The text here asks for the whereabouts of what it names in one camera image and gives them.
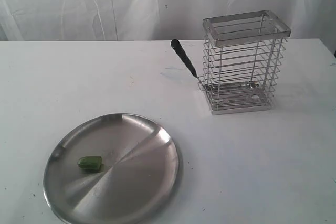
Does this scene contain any green vegetable piece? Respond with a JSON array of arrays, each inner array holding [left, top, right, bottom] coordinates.
[[77, 156, 102, 171]]

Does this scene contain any white backdrop curtain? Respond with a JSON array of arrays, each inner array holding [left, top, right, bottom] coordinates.
[[1, 0, 335, 43]]

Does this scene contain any metal wire utensil rack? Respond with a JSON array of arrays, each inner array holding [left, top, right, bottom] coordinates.
[[199, 10, 291, 115]]

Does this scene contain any black handled kitchen knife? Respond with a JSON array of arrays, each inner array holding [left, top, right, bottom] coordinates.
[[170, 39, 259, 90]]

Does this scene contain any round stainless steel plate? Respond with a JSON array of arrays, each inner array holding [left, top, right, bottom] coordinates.
[[43, 113, 181, 223]]

